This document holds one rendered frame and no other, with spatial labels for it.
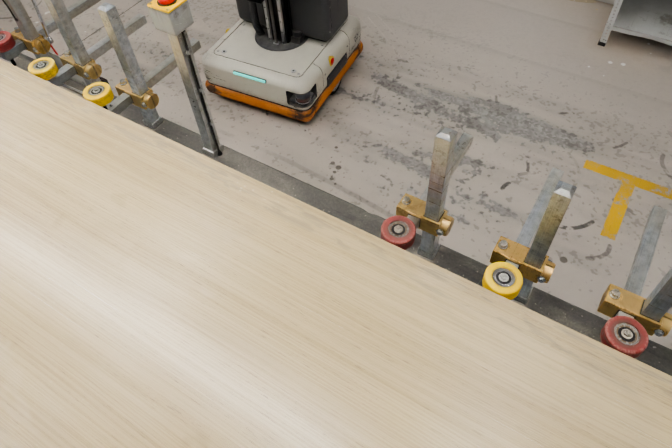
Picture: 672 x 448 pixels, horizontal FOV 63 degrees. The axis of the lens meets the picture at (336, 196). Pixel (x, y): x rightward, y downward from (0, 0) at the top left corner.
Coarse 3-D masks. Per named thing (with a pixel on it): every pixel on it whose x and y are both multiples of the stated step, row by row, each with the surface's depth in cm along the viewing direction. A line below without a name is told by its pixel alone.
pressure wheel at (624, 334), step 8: (608, 320) 108; (616, 320) 108; (624, 320) 108; (632, 320) 108; (608, 328) 107; (616, 328) 107; (624, 328) 107; (632, 328) 107; (640, 328) 107; (600, 336) 109; (608, 336) 106; (616, 336) 106; (624, 336) 106; (632, 336) 106; (640, 336) 106; (608, 344) 106; (616, 344) 105; (624, 344) 105; (632, 344) 105; (640, 344) 105; (624, 352) 104; (632, 352) 104; (640, 352) 104
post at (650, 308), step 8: (664, 280) 107; (656, 288) 110; (664, 288) 106; (648, 296) 114; (656, 296) 109; (664, 296) 107; (648, 304) 111; (656, 304) 110; (664, 304) 109; (648, 312) 113; (656, 312) 112; (664, 312) 110
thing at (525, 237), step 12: (552, 168) 142; (552, 180) 139; (540, 192) 137; (552, 192) 137; (540, 204) 135; (528, 216) 133; (540, 216) 132; (528, 228) 130; (516, 240) 128; (528, 240) 128; (516, 264) 124
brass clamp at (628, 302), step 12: (612, 288) 118; (612, 300) 117; (624, 300) 116; (636, 300) 116; (600, 312) 120; (612, 312) 118; (624, 312) 116; (636, 312) 115; (648, 324) 114; (660, 324) 113; (660, 336) 114
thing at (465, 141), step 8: (464, 136) 150; (472, 136) 150; (456, 144) 148; (464, 144) 148; (456, 152) 146; (464, 152) 148; (456, 160) 144; (424, 192) 138; (424, 200) 136; (408, 216) 133; (416, 224) 132
